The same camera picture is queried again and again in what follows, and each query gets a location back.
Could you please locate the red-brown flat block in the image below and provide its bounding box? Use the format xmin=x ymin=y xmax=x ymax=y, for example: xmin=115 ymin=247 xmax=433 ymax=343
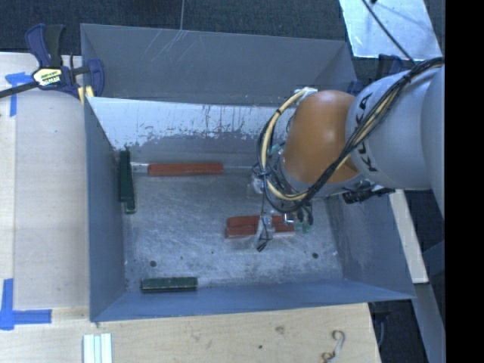
xmin=147 ymin=162 xmax=225 ymax=177
xmin=226 ymin=214 xmax=296 ymax=228
xmin=225 ymin=225 xmax=296 ymax=240

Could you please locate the grey metal bin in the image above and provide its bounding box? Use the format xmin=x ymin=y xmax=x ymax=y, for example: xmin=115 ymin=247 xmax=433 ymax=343
xmin=79 ymin=23 xmax=417 ymax=323

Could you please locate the black cylinder on white bracket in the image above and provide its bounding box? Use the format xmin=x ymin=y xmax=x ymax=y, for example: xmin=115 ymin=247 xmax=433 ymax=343
xmin=342 ymin=185 xmax=396 ymax=205

